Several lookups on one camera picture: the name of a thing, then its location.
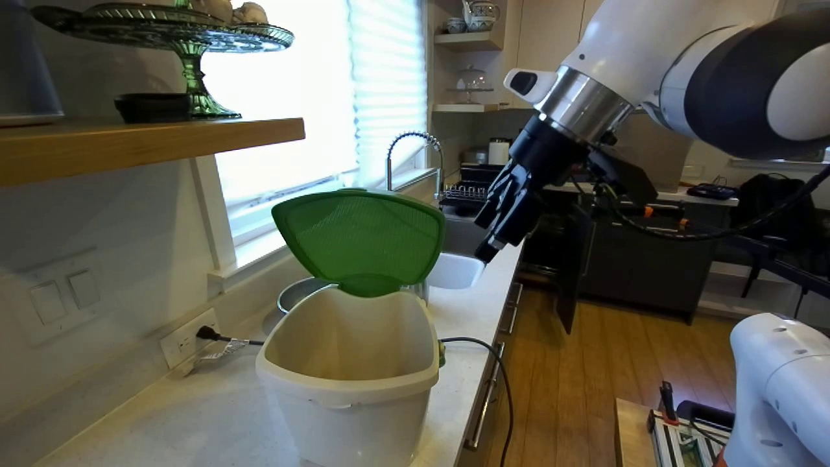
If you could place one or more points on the white light switch plate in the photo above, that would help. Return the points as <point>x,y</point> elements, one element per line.
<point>61,295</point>

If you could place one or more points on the black dish rack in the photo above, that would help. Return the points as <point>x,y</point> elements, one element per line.
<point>463,196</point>

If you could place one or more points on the black chair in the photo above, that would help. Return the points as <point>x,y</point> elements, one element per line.
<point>779,235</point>

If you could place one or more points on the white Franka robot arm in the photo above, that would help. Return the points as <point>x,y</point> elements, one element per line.
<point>639,43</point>

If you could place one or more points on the dark kitchen island cabinet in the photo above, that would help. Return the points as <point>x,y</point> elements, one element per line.
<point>644,274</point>

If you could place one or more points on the small black bowl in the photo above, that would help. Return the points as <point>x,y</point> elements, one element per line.
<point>150,105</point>

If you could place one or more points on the green glass cake stand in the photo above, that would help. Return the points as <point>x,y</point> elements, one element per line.
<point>185,39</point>

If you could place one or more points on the white window frame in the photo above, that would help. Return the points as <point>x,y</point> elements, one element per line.
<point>210,216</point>

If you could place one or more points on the beige round food item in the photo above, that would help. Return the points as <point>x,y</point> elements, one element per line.
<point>253,12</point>
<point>216,8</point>

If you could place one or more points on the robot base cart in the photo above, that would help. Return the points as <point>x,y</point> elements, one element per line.
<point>682,428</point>

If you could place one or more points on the glass cake dome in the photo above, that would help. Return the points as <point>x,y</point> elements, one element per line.
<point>472,85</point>

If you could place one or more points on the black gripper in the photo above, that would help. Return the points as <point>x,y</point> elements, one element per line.
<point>546,165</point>

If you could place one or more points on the wooden wall shelf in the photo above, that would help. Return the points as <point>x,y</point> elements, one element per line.
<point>129,143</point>

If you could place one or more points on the white window blind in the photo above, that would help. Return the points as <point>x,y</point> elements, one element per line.
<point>390,87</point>

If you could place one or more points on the chrome sink faucet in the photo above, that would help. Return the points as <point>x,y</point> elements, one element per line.
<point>416,135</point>

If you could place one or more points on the white plastic waste bin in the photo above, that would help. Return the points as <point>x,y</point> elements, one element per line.
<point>345,405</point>

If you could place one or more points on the black power plug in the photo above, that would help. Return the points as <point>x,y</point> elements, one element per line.
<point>207,332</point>

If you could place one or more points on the white wall outlet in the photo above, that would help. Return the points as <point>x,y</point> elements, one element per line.
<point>183,341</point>

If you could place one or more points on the green bin lid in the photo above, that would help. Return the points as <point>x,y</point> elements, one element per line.
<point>345,236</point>

